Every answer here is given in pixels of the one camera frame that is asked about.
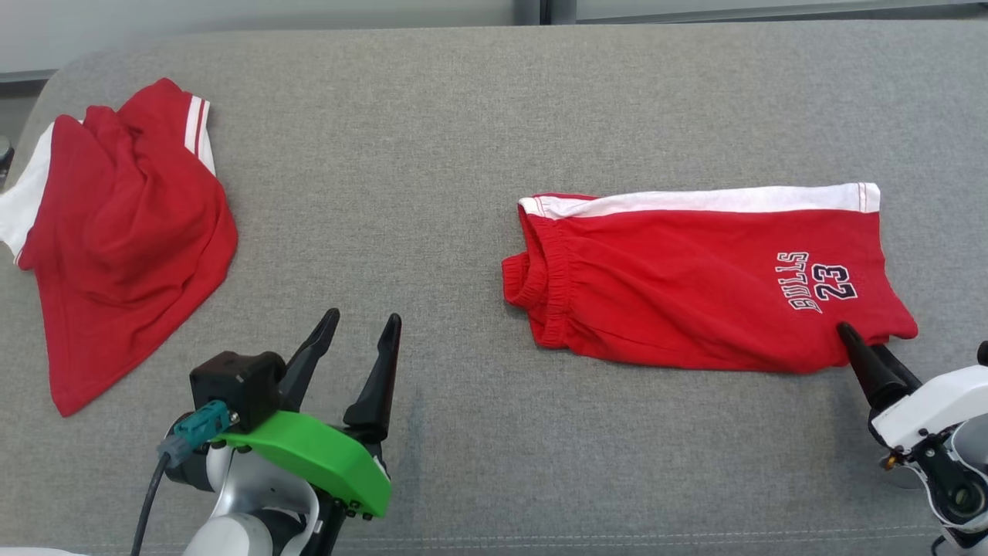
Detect grey fabric sofa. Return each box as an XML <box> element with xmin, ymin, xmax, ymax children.
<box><xmin>0</xmin><ymin>19</ymin><xmax>988</xmax><ymax>556</ymax></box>

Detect white partition panel grey frame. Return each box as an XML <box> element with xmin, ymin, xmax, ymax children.
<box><xmin>0</xmin><ymin>0</ymin><xmax>545</xmax><ymax>82</ymax></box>
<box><xmin>540</xmin><ymin>0</ymin><xmax>988</xmax><ymax>24</ymax></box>

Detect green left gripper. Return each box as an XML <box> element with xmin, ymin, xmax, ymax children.
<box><xmin>212</xmin><ymin>309</ymin><xmax>402</xmax><ymax>518</ymax></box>

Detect red white-sleeved Bulls jersey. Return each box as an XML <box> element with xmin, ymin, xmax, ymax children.
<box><xmin>0</xmin><ymin>77</ymin><xmax>239</xmax><ymax>418</ymax></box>

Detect teal left cable connector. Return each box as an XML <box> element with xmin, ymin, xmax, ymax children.
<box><xmin>158</xmin><ymin>400</ymin><xmax>240</xmax><ymax>468</ymax></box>

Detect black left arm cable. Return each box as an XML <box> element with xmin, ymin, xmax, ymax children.
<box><xmin>130</xmin><ymin>456</ymin><xmax>172</xmax><ymax>556</ymax></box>

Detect red Bulls 23 shorts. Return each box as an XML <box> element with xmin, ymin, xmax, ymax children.
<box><xmin>502</xmin><ymin>182</ymin><xmax>919</xmax><ymax>375</ymax></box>

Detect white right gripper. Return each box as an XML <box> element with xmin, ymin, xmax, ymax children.
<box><xmin>837</xmin><ymin>321</ymin><xmax>988</xmax><ymax>451</ymax></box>

